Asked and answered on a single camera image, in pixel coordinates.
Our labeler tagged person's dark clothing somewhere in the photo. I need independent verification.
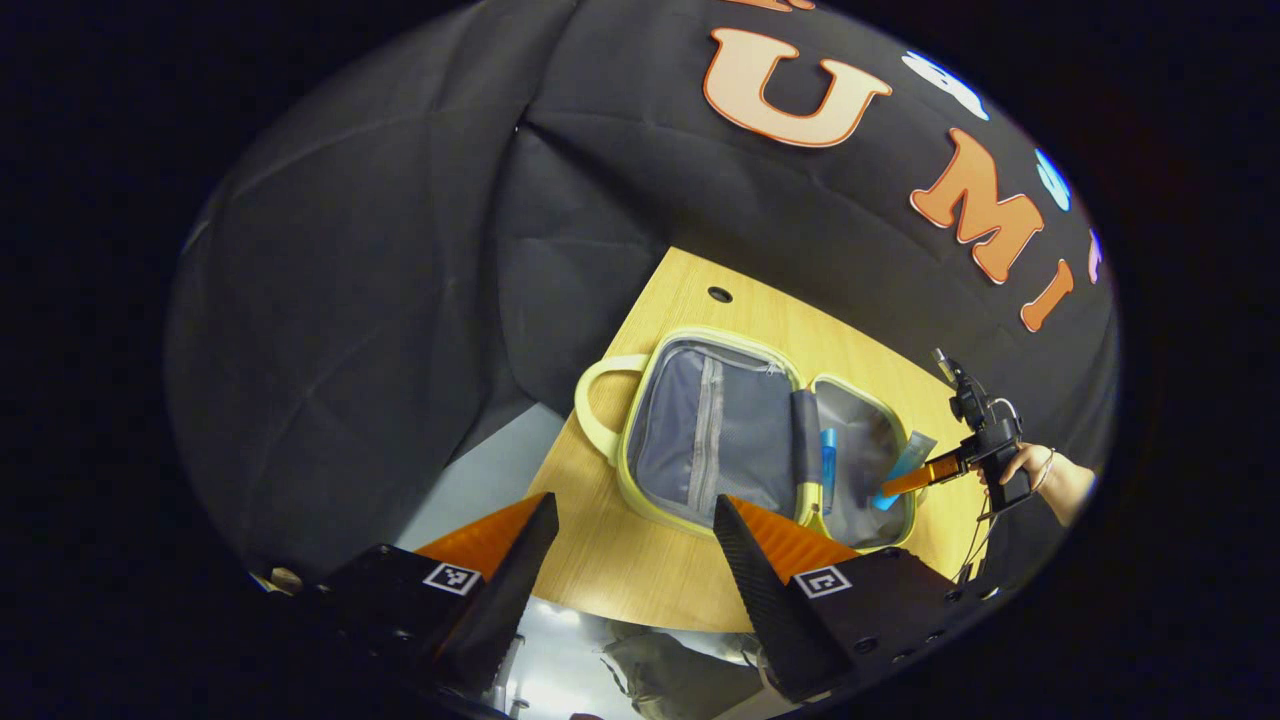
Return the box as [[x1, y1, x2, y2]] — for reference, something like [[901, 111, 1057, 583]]
[[600, 625, 766, 720]]

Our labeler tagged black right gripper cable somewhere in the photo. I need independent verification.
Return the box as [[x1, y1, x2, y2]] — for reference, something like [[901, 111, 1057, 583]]
[[955, 500, 1001, 586]]

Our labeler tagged blue gradient cream tube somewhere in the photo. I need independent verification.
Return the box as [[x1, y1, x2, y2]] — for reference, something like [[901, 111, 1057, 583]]
[[875, 432, 938, 511]]

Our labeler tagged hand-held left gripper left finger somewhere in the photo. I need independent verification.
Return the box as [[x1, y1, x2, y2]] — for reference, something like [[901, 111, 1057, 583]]
[[300, 492, 561, 701]]

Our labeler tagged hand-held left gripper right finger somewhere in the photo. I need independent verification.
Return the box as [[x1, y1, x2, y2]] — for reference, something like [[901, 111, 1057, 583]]
[[713, 495, 1001, 704]]

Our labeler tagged pale yellow suitcase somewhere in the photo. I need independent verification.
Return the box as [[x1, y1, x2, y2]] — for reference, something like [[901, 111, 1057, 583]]
[[574, 326, 921, 553]]

